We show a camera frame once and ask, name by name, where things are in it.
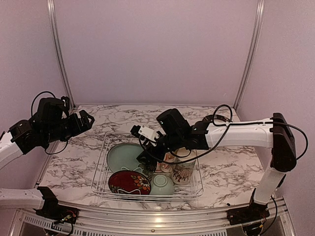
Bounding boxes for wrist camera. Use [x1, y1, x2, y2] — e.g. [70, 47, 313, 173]
[130, 125, 161, 142]
[61, 96, 70, 110]

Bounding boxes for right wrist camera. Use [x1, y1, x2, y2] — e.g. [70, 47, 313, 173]
[130, 125, 161, 142]

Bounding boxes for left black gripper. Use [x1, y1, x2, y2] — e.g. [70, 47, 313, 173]
[43, 110, 95, 145]

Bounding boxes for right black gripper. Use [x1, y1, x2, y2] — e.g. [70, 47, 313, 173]
[136, 131, 184, 166]

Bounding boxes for light blue floral plate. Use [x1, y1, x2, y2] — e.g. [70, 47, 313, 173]
[106, 143, 157, 177]

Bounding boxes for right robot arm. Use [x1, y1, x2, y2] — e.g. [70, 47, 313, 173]
[130, 109, 305, 220]

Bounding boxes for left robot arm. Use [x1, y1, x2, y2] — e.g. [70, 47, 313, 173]
[0, 95, 95, 219]

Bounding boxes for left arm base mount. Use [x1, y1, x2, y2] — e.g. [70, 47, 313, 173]
[35, 186, 79, 224]

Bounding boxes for white wire dish rack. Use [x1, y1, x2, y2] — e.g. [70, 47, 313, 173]
[91, 132, 203, 203]

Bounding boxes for left aluminium frame post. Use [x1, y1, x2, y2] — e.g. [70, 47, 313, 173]
[47, 0, 75, 110]

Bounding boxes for aluminium front table rail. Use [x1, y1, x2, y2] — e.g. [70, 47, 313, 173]
[14, 200, 296, 236]

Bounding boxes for aluminium frame post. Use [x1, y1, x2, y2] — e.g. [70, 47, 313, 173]
[47, 0, 75, 110]
[233, 0, 265, 111]

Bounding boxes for tall shell patterned mug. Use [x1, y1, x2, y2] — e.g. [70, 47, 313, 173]
[171, 148, 197, 185]

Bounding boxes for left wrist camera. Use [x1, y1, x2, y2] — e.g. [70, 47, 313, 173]
[61, 96, 70, 110]

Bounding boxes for right aluminium frame post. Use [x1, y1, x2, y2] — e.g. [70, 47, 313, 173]
[233, 0, 265, 111]

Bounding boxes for pale green ceramic bowl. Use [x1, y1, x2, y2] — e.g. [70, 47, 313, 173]
[150, 174, 174, 196]

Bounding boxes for white red patterned teacup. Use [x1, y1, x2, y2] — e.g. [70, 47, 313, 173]
[156, 152, 175, 173]

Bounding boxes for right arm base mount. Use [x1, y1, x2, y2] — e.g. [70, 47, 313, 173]
[227, 193, 270, 225]

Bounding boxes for red floral small plate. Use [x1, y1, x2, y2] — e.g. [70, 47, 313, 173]
[108, 171, 151, 195]

